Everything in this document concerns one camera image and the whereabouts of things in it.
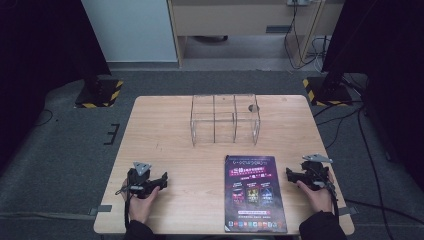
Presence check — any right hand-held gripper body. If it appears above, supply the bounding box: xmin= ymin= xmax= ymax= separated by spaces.
xmin=299 ymin=153 xmax=334 ymax=192

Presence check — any person's left hand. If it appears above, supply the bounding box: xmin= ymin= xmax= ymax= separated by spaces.
xmin=121 ymin=178 xmax=162 ymax=225

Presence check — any striped stand base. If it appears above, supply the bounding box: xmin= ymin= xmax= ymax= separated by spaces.
xmin=74 ymin=78 xmax=125 ymax=109
xmin=302 ymin=76 xmax=354 ymax=108

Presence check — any clear acrylic file rack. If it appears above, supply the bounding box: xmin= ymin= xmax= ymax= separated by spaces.
xmin=189 ymin=93 xmax=262 ymax=148

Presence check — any hand-held gripper cable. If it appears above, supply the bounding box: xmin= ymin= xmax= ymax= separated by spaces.
xmin=114 ymin=185 xmax=133 ymax=231
xmin=319 ymin=173 xmax=341 ymax=225

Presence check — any left hand-held gripper cable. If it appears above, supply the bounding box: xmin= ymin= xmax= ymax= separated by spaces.
xmin=114 ymin=185 xmax=133 ymax=231

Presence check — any black curtain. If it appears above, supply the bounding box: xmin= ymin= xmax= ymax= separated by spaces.
xmin=0 ymin=0 xmax=112 ymax=169
xmin=321 ymin=0 xmax=424 ymax=193

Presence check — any person's right hand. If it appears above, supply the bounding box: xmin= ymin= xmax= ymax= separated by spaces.
xmin=295 ymin=170 xmax=335 ymax=214

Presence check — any right hand-held gripper cable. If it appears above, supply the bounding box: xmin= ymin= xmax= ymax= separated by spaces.
xmin=319 ymin=173 xmax=341 ymax=225

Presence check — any white cabinet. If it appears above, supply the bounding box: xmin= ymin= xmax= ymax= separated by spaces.
xmin=80 ymin=0 xmax=179 ymax=64

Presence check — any black floor cable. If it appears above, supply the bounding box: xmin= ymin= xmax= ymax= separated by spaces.
xmin=313 ymin=99 xmax=424 ymax=240

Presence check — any purple magazine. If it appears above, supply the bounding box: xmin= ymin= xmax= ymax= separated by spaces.
xmin=223 ymin=154 xmax=289 ymax=234

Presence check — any black hanging cable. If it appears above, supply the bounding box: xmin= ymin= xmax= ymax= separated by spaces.
xmin=283 ymin=0 xmax=332 ymax=72

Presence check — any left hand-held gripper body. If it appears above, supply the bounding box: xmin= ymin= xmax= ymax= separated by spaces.
xmin=126 ymin=161 xmax=158 ymax=200

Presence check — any wooden desk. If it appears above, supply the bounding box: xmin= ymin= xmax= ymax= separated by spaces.
xmin=166 ymin=0 xmax=345 ymax=69

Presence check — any grey tape strip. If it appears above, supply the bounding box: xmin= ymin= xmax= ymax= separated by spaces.
xmin=337 ymin=206 xmax=359 ymax=217
xmin=88 ymin=204 xmax=113 ymax=216

